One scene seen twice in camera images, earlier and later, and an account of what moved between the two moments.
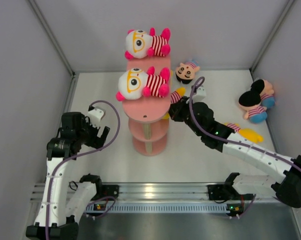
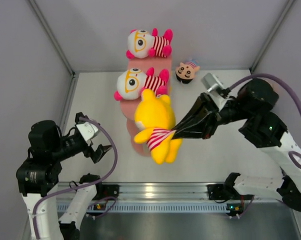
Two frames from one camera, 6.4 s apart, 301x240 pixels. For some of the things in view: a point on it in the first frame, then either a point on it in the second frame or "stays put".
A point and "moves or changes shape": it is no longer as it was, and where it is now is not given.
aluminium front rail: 145,192 stays put
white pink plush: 133,83 stays put
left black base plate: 106,190 stays put
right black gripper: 175,109 -> 203,129
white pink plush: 139,44 stays put
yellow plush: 248,134 moves or changes shape
